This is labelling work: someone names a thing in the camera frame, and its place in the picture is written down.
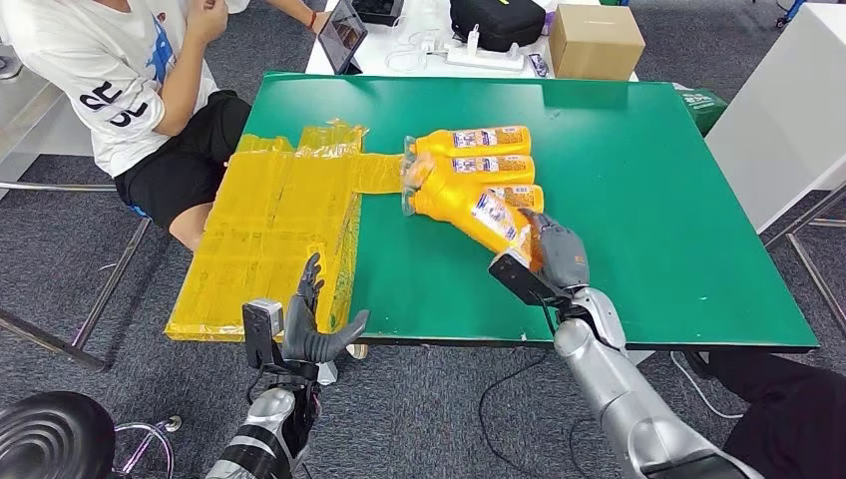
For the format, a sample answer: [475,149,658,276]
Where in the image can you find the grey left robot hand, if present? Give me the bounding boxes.
[282,252,371,365]

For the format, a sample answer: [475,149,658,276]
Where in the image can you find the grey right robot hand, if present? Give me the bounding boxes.
[518,208,591,292]

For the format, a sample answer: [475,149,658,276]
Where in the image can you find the orange detergent bottle clear cap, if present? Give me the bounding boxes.
[403,125,533,160]
[401,154,537,190]
[485,184,546,215]
[401,173,545,273]

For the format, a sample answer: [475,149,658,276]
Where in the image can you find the yellow taped cardboard board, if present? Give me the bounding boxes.
[164,119,408,343]

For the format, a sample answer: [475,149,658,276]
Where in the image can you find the green bin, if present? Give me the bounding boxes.
[672,82,728,137]

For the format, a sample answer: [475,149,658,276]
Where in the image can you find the white power strip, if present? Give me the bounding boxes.
[446,25,527,73]

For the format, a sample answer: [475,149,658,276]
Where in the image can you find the brown cardboard box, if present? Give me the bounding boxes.
[548,3,647,82]

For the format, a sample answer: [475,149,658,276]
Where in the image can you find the black zip bag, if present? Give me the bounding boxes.
[450,0,548,53]

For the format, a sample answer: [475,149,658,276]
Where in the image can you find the white side table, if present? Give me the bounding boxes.
[703,3,846,234]

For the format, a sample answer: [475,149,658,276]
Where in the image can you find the black round stool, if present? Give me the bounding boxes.
[0,391,183,479]

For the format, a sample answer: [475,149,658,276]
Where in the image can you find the white desk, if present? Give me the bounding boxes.
[304,0,640,82]

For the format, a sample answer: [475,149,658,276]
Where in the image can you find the person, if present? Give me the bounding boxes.
[683,346,846,479]
[0,0,332,252]

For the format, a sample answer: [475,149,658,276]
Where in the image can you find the black tablet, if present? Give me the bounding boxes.
[317,0,369,75]

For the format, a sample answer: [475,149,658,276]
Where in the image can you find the black case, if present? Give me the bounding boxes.
[351,0,406,26]

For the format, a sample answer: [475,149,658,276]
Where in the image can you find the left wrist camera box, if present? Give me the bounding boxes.
[241,298,285,370]

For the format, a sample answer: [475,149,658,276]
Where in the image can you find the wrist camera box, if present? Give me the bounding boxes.
[241,298,285,370]
[487,249,573,308]

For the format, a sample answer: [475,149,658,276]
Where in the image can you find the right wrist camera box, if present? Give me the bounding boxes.
[487,249,573,308]

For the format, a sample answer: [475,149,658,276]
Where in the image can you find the black floor cable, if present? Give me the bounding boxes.
[477,348,551,477]

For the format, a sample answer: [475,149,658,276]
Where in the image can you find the metal table frame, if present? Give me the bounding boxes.
[759,182,846,338]

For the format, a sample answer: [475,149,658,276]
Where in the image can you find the white charger cable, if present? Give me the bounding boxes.
[385,16,452,73]

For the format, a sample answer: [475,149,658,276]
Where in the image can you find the metal chair frame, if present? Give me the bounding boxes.
[0,180,154,371]

